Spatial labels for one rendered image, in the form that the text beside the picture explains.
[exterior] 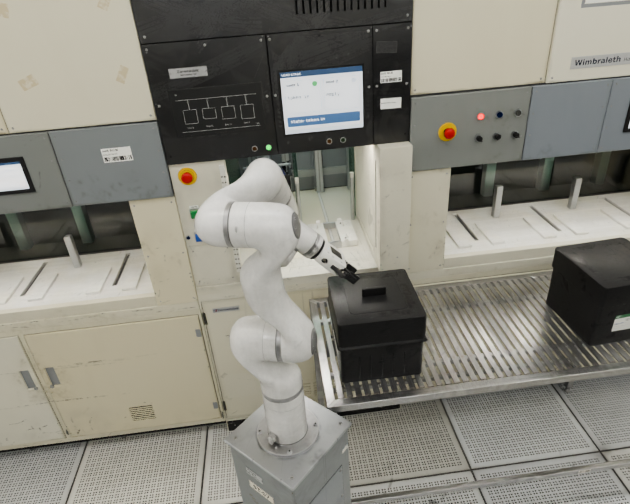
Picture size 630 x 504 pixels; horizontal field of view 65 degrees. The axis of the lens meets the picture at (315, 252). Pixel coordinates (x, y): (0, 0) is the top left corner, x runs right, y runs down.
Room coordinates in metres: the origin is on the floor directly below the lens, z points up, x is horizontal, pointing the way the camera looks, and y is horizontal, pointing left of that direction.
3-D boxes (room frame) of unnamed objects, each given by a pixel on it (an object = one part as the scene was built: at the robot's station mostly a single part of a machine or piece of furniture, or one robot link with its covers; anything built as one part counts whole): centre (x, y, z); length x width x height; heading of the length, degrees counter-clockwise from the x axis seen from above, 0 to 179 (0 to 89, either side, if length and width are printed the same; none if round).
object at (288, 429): (1.03, 0.12, 0.85); 0.19 x 0.19 x 0.18
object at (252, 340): (1.03, 0.16, 1.07); 0.19 x 0.12 x 0.24; 78
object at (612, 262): (1.45, -1.06, 0.89); 0.29 x 0.29 x 0.25; 8
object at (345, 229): (2.04, -0.09, 0.89); 0.22 x 0.21 x 0.04; 4
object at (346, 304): (1.35, -0.19, 0.98); 0.29 x 0.29 x 0.13; 3
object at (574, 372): (1.45, -0.63, 0.38); 1.30 x 0.60 x 0.76; 94
